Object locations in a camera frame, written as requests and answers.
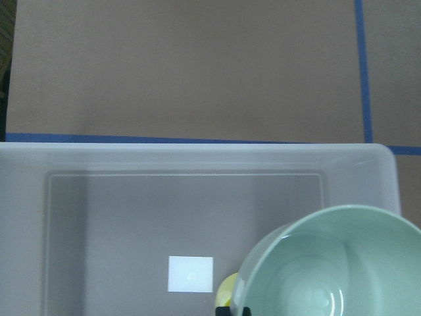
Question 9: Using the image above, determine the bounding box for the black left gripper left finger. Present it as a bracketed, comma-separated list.
[215, 306, 232, 316]

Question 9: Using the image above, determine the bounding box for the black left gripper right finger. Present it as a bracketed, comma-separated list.
[242, 307, 252, 316]

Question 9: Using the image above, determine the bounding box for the yellow plastic cup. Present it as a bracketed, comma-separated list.
[214, 273, 238, 308]

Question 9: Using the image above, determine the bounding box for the mint green bowl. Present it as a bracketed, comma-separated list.
[230, 205, 420, 315]

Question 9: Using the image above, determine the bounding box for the translucent plastic storage box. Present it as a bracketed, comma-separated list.
[1, 143, 401, 315]

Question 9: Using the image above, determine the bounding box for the white label card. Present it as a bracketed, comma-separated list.
[168, 256, 213, 293]

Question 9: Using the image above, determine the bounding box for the brown paper table cover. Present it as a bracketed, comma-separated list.
[6, 1, 420, 222]

